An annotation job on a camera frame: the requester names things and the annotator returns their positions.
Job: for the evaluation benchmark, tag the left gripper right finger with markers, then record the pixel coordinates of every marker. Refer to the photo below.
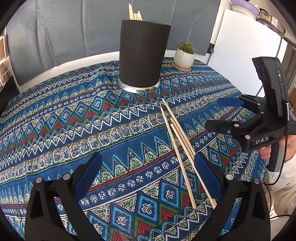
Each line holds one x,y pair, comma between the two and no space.
252,218

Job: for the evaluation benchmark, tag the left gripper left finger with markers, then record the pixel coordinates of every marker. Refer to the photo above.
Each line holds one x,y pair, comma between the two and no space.
43,221

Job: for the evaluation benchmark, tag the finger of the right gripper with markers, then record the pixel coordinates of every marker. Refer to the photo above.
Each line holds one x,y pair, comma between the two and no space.
240,131
253,103

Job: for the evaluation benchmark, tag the white refrigerator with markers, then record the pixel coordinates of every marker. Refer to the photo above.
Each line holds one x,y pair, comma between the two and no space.
240,39

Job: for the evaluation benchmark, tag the wooden coaster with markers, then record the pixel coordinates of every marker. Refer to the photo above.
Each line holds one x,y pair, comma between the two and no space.
180,68

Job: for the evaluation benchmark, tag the steel pot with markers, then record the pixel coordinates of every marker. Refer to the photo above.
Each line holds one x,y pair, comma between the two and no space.
271,22

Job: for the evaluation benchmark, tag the patterned blue tablecloth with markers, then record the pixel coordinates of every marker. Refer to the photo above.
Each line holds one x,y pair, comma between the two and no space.
140,192

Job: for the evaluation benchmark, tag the white potted succulent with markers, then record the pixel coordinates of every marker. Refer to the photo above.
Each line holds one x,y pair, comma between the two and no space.
185,55

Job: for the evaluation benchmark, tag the purple colander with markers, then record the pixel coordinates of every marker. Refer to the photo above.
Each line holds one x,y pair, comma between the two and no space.
245,8

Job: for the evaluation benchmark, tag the black cylindrical utensil holder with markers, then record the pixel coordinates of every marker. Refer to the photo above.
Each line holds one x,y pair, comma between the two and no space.
142,50

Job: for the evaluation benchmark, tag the grey backdrop cloth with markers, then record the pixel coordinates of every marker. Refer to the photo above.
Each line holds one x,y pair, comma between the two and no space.
45,34

